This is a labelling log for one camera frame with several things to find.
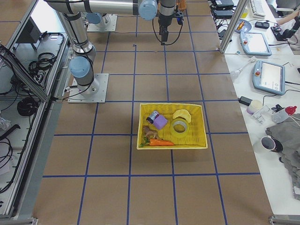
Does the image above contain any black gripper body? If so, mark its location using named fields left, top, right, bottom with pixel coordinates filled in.
left=158, top=0, right=183, bottom=42

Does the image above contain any yellow tape roll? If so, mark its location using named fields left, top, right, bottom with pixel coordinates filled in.
left=170, top=118, right=189, bottom=139

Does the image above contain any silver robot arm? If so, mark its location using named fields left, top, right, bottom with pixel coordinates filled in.
left=84, top=1, right=111, bottom=27
left=47, top=0, right=183, bottom=99

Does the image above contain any blue plate with items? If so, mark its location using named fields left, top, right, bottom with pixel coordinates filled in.
left=234, top=19, right=252, bottom=33

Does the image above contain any upper teach pendant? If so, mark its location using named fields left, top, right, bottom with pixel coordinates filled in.
left=240, top=31, right=272, bottom=56

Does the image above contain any teach pendant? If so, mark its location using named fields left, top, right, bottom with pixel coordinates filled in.
left=252, top=60, right=285, bottom=95
left=240, top=31, right=272, bottom=56

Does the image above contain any black silver can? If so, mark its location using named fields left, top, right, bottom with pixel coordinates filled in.
left=146, top=111, right=159, bottom=124

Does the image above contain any yellow banana toy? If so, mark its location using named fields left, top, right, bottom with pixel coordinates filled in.
left=172, top=109, right=191, bottom=123

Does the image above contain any white keyboard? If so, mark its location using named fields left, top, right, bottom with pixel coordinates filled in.
left=249, top=0, right=265, bottom=19

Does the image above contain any purple foam block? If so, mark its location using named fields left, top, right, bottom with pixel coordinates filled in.
left=153, top=114, right=168, bottom=130

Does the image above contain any yellow woven plastic basket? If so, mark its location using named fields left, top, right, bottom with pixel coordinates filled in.
left=136, top=103, right=208, bottom=150

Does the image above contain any black power adapter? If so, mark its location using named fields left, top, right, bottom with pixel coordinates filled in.
left=238, top=96, right=253, bottom=106

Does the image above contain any brown toy lion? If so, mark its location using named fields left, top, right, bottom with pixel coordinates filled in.
left=142, top=126, right=160, bottom=140

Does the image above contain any lower teach pendant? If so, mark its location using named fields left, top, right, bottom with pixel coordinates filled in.
left=252, top=60, right=285, bottom=95

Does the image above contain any orange toy carrot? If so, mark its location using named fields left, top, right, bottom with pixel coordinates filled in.
left=139, top=138, right=174, bottom=147

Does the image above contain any white purple cup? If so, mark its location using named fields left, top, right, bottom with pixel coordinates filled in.
left=247, top=100, right=263, bottom=114

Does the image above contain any clear plastic packaging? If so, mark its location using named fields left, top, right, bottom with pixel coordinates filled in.
left=252, top=105, right=274, bottom=124

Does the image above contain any red cap bottle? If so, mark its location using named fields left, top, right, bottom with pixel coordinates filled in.
left=271, top=106, right=297, bottom=124

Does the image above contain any pink rimmed mug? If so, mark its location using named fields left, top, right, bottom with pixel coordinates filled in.
left=253, top=136, right=283, bottom=153

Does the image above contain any grey folded cloth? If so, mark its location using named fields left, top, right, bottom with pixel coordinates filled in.
left=265, top=119, right=300, bottom=200

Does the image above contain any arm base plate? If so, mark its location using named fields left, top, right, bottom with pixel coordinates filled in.
left=67, top=73, right=109, bottom=104
left=86, top=13, right=117, bottom=32

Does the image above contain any aluminium frame post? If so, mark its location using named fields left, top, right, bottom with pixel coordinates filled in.
left=219, top=0, right=248, bottom=53

